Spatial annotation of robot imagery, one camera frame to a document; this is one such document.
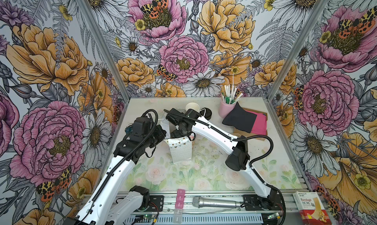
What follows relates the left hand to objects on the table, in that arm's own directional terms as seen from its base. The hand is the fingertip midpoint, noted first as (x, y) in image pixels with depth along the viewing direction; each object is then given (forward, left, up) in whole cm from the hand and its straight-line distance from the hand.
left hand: (166, 136), depth 75 cm
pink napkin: (+20, -60, -18) cm, 65 cm away
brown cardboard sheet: (+12, -43, -17) cm, 48 cm away
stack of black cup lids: (+29, -25, -18) cm, 42 cm away
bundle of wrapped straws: (+35, -40, -7) cm, 54 cm away
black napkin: (+25, -48, -19) cm, 57 cm away
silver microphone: (-26, -16, -17) cm, 35 cm away
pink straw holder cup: (+28, -36, -12) cm, 47 cm away
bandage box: (-31, -68, -17) cm, 76 cm away
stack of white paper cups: (+24, -14, -4) cm, 29 cm away
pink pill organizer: (-27, -6, -20) cm, 35 cm away
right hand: (+3, -9, -8) cm, 12 cm away
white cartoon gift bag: (-5, -7, -2) cm, 9 cm away
